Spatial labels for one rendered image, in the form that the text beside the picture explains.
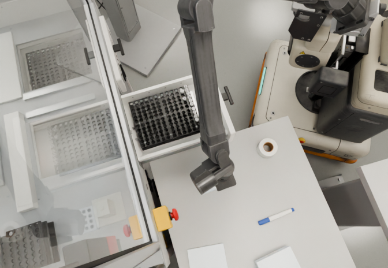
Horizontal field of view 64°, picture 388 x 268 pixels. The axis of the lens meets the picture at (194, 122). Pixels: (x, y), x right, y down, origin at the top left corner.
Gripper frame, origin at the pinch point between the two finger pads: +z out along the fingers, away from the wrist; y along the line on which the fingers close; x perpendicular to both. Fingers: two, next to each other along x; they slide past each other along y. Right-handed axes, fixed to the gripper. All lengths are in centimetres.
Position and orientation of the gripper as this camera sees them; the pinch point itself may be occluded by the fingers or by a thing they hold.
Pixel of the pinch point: (219, 177)
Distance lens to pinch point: 109.5
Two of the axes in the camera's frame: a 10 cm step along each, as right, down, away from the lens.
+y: 3.3, 8.9, -3.0
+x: 9.4, -3.2, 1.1
